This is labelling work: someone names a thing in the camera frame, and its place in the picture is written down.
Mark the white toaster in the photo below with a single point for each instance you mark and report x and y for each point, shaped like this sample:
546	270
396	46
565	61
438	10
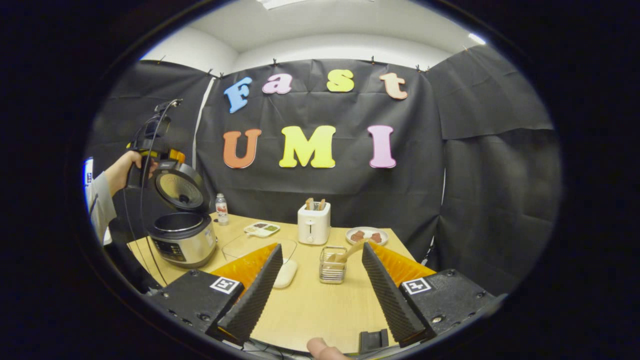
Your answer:
314	225

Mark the white divided dish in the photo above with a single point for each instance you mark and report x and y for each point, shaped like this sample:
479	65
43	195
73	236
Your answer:
261	229

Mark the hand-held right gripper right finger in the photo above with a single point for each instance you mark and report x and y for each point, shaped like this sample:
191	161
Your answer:
390	300

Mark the small bottle with red label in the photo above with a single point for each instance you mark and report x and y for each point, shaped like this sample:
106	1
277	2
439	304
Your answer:
222	210

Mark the small ceiling light panel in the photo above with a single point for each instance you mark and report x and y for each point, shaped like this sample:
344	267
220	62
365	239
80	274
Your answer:
476	38

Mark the clear container of rice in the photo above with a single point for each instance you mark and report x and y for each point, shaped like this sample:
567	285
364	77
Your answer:
286	275

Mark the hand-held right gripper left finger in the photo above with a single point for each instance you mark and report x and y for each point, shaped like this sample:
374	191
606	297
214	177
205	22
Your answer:
255	300

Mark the silver rice cooker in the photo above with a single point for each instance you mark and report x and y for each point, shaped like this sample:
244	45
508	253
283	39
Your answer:
185	245

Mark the black backdrop cloth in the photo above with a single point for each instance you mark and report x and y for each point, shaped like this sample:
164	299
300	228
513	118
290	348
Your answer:
325	200

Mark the white plate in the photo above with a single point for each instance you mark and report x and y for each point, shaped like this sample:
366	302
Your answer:
367	230

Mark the wooden spoon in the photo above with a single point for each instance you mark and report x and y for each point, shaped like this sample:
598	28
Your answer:
352	250

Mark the white printed sign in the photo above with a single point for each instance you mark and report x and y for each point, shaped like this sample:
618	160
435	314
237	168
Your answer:
88	172

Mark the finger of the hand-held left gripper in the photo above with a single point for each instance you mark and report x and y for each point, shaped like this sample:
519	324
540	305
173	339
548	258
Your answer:
176	155

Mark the large ceiling light panel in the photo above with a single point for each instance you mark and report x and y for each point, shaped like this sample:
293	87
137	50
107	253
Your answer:
280	2

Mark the red meat piece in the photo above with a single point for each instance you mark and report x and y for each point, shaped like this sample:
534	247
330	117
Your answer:
357	236
376	238

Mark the black table clamp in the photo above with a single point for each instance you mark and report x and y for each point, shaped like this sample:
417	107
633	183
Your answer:
373	342

